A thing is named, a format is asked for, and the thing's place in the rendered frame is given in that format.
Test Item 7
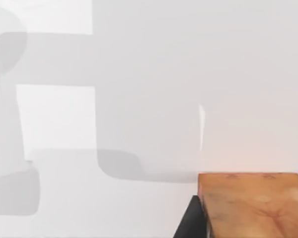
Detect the orange wooden block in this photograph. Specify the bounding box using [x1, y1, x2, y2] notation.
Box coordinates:
[197, 173, 298, 238]

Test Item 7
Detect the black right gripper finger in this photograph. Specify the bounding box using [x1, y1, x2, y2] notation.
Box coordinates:
[173, 195, 209, 238]

